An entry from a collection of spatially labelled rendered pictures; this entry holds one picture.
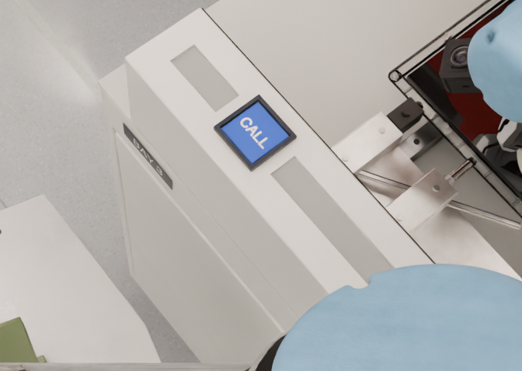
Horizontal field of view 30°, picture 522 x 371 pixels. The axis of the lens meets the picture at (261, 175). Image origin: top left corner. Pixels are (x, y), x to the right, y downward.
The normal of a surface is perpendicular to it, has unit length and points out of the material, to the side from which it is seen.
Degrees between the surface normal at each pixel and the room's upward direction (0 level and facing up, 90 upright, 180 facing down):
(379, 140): 0
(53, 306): 0
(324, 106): 0
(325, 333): 41
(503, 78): 90
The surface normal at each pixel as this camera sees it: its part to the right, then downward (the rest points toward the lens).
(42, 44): 0.08, -0.38
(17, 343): 0.32, 0.32
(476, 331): -0.27, -0.83
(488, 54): -0.80, 0.53
